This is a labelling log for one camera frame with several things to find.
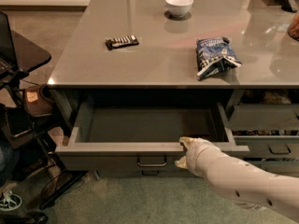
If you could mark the brown object at right edge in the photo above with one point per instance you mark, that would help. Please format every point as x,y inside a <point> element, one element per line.
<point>293,30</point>

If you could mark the black side table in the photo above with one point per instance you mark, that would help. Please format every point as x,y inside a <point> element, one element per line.
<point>28,57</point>

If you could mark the grey drawer cabinet frame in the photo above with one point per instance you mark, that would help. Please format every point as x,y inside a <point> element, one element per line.
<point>220,101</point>

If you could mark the blue chip bag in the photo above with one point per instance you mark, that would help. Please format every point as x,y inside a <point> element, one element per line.
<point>215,56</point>

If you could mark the black laptop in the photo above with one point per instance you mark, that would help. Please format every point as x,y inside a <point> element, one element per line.
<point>8,59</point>

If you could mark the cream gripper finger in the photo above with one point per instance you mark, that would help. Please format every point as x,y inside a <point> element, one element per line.
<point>188,142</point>
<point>181,163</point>

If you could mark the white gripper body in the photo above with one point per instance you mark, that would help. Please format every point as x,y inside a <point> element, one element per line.
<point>201,157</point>

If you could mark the grey drawer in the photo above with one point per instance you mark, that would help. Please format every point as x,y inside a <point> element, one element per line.
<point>144,173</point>
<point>270,146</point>
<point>289,168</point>
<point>126,139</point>
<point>265,117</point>

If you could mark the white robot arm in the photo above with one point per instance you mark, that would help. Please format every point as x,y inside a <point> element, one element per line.
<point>244,184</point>

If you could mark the white ceramic bowl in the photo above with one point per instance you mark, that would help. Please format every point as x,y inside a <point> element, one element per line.
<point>178,8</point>

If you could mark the black candy bar wrapper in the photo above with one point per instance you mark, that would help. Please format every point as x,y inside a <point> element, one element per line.
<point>122,42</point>

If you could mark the brown cardboard box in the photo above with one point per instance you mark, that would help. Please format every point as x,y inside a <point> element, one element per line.
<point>38,101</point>

